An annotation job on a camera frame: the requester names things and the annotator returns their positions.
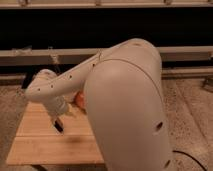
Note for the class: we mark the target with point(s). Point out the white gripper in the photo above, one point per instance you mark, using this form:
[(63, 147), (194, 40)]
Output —
[(56, 107)]

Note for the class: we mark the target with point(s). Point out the black orange eraser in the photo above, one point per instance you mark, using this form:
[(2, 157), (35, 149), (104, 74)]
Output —
[(59, 126)]

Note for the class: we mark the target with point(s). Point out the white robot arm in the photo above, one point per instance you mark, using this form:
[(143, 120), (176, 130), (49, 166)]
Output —
[(124, 103)]

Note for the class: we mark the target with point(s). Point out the orange bowl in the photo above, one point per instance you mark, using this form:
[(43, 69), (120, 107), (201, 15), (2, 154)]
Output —
[(79, 100)]

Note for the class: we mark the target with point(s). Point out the wooden table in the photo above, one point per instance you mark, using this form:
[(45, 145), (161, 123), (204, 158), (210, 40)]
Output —
[(37, 142)]

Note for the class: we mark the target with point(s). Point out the grey horizontal rail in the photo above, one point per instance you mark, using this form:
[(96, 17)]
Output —
[(29, 57)]

